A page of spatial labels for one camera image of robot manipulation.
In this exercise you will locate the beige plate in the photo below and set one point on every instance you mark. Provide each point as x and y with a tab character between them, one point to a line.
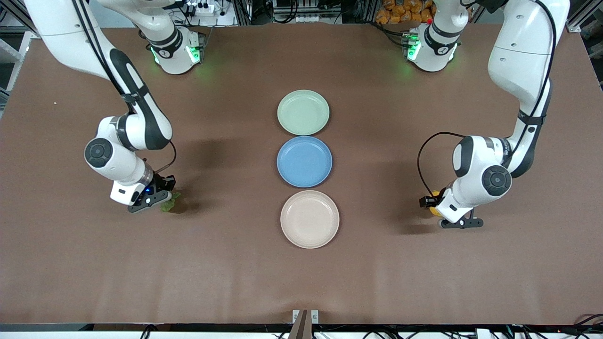
309	219

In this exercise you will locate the brown table cover sheet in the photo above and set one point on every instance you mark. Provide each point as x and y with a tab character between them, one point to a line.
188	259

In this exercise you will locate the yellow lemon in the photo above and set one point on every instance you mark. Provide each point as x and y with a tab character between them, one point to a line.
434	211

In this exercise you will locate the aluminium frame profile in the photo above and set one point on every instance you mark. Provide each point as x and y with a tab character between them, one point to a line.
577	27
18	20

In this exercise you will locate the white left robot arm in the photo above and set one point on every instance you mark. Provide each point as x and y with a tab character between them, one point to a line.
523	56

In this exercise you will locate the dark electronics rack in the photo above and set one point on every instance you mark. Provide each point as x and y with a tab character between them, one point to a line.
306	9

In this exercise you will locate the bag of orange snacks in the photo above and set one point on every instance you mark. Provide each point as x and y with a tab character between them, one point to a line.
400	12

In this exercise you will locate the green lettuce leaf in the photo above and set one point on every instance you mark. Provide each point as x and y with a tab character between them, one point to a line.
168	206

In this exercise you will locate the white power strip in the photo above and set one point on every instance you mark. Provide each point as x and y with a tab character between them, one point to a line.
203	8

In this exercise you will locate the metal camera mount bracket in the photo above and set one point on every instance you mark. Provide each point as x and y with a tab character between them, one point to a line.
305	322

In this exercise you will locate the pale green plate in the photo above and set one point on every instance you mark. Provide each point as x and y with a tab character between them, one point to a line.
303	112

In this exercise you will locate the blue plate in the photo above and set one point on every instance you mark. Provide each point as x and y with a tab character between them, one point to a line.
304	161

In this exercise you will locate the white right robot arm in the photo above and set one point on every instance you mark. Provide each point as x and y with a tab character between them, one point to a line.
56	33

